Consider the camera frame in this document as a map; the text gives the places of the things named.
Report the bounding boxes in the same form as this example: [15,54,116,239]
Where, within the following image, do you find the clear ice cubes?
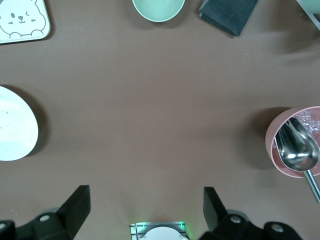
[294,111,320,137]

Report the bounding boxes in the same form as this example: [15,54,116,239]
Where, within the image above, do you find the pink bowl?
[265,106,320,179]

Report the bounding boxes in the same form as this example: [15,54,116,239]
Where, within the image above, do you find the dark grey folded cloth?
[199,0,260,38]

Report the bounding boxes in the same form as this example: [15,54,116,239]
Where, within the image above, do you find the pale green bowl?
[131,0,186,23]

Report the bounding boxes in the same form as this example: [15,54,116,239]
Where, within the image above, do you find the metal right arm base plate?
[129,221,187,240]

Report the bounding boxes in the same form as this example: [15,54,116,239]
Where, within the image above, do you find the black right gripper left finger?
[0,184,91,240]

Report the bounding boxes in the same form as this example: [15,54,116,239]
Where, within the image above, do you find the metal scoop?
[274,117,320,204]

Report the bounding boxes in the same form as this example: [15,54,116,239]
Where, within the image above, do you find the white round plate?
[0,85,40,161]

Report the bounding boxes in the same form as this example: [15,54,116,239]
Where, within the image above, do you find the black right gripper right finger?
[197,186,301,240]

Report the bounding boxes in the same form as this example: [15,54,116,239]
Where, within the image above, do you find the white wire cup rack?
[296,0,320,30]

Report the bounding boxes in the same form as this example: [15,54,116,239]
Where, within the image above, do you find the cream bear print tray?
[0,0,51,45]

